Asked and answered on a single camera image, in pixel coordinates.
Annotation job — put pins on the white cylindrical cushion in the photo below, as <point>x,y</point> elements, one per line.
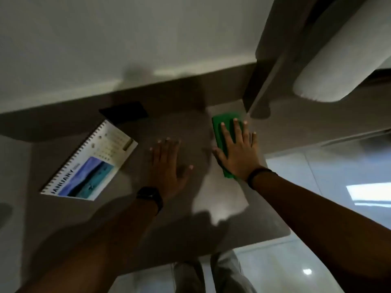
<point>342,54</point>

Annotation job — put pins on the grey trousers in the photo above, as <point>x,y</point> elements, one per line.
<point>226,274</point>

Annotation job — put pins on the person's left little finger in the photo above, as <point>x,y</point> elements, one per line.
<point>152,157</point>

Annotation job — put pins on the person's right hand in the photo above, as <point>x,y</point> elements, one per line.
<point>241,158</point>

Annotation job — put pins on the person's left thumb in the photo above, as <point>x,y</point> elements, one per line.
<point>187,172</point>

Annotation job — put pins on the green cleaning cloth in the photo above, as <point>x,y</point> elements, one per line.
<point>218,131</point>

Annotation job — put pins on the person's left hand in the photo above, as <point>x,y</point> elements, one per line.
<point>166,173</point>

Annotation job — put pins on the person's left middle finger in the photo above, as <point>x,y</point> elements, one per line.
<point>168,148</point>

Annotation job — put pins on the flat black rectangular object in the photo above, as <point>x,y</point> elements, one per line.
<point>123,112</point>

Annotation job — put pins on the small beige clip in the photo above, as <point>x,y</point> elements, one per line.
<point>127,144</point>

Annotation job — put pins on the person's left forearm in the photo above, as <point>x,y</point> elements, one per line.
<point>100,247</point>

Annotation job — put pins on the person's right forearm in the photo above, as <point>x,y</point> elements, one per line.
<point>320,228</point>

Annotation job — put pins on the person's right thumb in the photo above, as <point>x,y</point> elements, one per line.
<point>219,156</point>

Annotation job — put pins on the black wristband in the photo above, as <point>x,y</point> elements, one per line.
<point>258,173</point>

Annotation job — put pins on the black wristwatch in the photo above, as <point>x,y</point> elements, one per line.
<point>150,195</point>

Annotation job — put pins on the person's right little finger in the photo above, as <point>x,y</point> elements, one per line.
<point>254,140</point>

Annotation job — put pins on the spiral-bound desk calendar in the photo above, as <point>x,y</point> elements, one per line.
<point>91,167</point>

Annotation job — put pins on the person's right middle finger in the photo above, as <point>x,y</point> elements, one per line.
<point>238,131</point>

